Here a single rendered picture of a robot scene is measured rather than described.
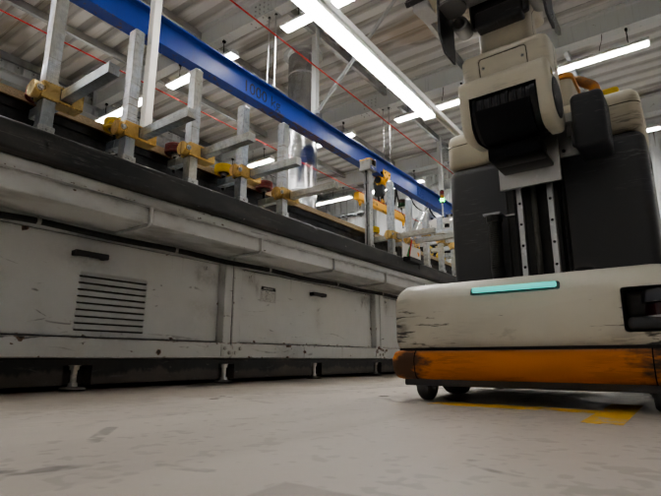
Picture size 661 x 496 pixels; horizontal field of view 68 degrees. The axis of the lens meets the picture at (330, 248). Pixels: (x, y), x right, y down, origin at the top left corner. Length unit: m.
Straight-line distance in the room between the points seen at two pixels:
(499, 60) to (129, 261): 1.38
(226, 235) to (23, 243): 0.66
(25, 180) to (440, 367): 1.18
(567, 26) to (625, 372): 7.97
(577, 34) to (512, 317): 7.76
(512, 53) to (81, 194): 1.25
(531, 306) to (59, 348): 1.36
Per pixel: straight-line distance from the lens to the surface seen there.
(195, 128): 1.90
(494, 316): 1.15
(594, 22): 8.78
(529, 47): 1.41
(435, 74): 9.30
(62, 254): 1.81
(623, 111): 1.56
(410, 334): 1.23
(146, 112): 3.06
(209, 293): 2.13
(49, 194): 1.57
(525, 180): 1.45
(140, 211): 1.70
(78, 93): 1.57
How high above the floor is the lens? 0.10
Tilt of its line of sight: 13 degrees up
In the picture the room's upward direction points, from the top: straight up
